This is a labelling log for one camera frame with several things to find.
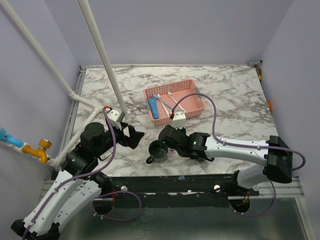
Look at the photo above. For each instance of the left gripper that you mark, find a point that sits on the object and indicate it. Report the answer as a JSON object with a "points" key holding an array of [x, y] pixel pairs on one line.
{"points": [[135, 136]]}

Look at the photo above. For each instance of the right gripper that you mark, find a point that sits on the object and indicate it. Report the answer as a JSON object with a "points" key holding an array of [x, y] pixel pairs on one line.
{"points": [[183, 131]]}

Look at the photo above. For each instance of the dark green mug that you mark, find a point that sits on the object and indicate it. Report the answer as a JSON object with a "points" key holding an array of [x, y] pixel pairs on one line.
{"points": [[158, 151]]}

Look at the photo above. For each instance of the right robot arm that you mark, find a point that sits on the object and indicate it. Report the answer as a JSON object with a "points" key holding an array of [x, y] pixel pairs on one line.
{"points": [[271, 158]]}

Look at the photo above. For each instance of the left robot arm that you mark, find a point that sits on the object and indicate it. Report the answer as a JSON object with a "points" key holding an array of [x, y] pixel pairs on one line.
{"points": [[76, 184]]}

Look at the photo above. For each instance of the blue toothpaste tube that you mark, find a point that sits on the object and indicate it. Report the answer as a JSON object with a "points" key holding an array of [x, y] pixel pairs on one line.
{"points": [[153, 108]]}

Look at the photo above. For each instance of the light blue toothbrush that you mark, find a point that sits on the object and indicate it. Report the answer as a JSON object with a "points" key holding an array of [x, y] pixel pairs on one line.
{"points": [[164, 103]]}

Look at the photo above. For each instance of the white toothbrush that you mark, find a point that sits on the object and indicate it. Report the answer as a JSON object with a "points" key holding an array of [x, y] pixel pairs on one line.
{"points": [[171, 96]]}

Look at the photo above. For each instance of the yellow brass tap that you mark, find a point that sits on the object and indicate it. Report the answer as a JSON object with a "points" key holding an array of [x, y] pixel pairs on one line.
{"points": [[40, 152]]}

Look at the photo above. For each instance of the orange clip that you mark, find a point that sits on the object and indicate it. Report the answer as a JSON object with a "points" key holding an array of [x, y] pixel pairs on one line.
{"points": [[269, 105]]}

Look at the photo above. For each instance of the yellow black tool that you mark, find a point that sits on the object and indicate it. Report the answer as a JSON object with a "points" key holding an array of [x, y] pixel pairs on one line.
{"points": [[259, 74]]}

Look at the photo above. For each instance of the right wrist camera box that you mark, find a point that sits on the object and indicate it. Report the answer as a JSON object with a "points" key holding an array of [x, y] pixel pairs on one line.
{"points": [[179, 120]]}

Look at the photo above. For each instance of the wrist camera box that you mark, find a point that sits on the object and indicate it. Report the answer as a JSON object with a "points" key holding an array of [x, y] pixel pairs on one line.
{"points": [[179, 120], [115, 116]]}

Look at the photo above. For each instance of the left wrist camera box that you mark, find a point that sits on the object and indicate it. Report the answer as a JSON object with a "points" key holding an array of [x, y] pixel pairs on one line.
{"points": [[115, 116]]}

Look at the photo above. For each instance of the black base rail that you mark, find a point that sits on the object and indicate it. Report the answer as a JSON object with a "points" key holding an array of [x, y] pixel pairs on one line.
{"points": [[212, 190]]}

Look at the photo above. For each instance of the silver corner bracket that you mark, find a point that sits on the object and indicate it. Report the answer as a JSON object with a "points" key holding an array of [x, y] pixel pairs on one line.
{"points": [[255, 63]]}

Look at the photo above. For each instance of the blue hose connector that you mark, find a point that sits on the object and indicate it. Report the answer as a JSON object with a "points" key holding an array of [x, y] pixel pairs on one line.
{"points": [[9, 139]]}

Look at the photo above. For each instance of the white pvc pipe frame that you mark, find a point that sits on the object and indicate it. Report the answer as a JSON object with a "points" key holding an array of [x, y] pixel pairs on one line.
{"points": [[94, 31]]}

